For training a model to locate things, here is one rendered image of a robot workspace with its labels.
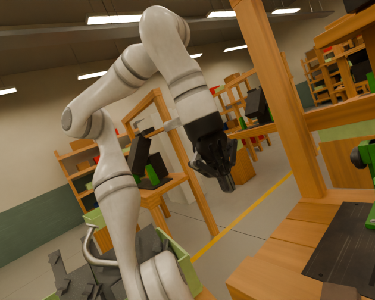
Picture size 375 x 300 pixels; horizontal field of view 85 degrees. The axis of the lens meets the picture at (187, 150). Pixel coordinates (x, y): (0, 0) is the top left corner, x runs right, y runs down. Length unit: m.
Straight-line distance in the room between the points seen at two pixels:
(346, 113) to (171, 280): 0.91
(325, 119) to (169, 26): 0.86
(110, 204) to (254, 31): 0.92
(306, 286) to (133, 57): 0.73
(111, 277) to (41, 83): 6.85
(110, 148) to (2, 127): 6.78
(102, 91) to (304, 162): 0.91
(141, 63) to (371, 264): 0.77
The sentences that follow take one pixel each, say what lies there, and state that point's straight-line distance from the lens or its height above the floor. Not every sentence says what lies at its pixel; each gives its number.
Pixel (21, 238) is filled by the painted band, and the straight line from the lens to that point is 7.21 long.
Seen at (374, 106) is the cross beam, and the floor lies 1.23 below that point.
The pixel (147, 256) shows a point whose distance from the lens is 1.14.
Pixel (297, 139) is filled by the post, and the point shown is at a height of 1.18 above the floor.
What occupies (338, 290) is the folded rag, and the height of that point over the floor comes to 0.93.
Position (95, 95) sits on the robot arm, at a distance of 0.50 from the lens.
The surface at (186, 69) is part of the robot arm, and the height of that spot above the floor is 1.53.
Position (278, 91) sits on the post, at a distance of 1.04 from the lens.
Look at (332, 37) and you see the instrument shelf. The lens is 0.83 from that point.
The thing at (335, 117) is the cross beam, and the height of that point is 1.23.
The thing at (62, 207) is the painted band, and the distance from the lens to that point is 7.05.
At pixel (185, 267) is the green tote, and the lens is 0.94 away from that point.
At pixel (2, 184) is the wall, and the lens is 7.13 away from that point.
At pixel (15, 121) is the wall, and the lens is 7.27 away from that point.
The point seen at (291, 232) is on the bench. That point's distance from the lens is 0.98.
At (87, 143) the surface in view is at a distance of 6.58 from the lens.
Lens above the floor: 1.44
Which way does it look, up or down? 6 degrees down
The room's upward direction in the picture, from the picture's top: 23 degrees counter-clockwise
